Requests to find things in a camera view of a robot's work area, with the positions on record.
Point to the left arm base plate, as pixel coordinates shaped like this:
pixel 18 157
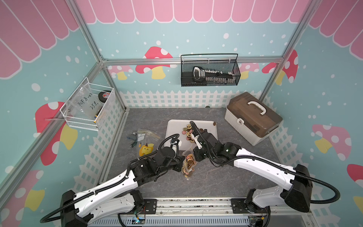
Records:
pixel 147 206

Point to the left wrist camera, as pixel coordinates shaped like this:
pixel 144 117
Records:
pixel 175 145

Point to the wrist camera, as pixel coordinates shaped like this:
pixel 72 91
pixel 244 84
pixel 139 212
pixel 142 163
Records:
pixel 197 139
pixel 175 145

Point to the pile of round cookies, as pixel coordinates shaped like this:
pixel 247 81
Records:
pixel 187 131

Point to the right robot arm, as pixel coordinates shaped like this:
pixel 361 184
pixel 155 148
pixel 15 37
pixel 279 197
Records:
pixel 294 185

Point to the clear wall bin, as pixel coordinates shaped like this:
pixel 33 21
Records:
pixel 83 110

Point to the ziploc bag with yellow chick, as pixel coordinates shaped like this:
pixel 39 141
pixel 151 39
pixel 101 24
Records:
pixel 147 142

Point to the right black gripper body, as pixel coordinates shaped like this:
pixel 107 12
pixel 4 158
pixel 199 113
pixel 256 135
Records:
pixel 201 154

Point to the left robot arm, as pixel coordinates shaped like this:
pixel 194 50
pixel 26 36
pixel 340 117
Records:
pixel 77 209

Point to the socket wrench set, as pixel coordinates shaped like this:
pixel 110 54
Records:
pixel 212 77

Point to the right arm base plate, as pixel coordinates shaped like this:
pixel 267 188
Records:
pixel 241 205

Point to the black tape roll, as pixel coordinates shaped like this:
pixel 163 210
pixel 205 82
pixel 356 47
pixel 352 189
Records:
pixel 104 95

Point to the clear ziploc bag of cookies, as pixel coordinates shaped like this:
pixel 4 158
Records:
pixel 188 164

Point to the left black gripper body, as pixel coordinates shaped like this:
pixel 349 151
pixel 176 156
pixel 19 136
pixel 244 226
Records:
pixel 175 165

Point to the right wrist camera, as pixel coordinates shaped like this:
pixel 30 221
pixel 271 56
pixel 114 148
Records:
pixel 197 139

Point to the white box with brown lid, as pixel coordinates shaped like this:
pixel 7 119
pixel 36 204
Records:
pixel 251 118

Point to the white plastic tray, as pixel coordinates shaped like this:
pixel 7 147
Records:
pixel 176 126

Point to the black wire mesh basket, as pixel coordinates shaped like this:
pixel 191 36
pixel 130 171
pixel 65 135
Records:
pixel 216 62

